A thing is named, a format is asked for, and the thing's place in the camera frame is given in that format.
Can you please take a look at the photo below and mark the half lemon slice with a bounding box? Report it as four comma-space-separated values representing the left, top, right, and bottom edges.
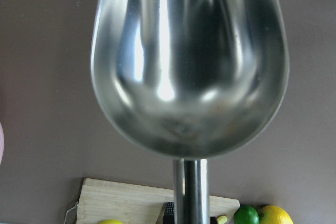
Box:
98, 219, 122, 224

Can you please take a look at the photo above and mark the steel muddler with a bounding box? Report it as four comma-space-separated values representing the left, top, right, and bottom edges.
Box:
156, 202, 175, 224

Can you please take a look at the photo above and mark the yellow lemon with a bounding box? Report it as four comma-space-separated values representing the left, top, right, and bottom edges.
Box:
259, 205, 293, 224

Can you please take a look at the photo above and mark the yellow plastic knife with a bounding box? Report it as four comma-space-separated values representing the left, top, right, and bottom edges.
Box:
216, 215, 228, 224

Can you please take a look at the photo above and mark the green lime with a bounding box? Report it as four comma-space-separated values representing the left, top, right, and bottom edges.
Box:
234, 205, 259, 224

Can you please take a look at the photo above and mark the wooden cutting board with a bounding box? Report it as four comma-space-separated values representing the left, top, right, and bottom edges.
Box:
64, 177, 241, 224

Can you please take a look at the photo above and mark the pink bowl of ice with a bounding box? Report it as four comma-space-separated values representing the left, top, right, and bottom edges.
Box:
0, 123, 5, 164

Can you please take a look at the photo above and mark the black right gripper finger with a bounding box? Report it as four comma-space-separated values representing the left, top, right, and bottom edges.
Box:
209, 217, 217, 224

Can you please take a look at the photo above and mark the steel ice scoop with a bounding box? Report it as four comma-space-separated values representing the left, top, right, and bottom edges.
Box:
91, 0, 289, 223

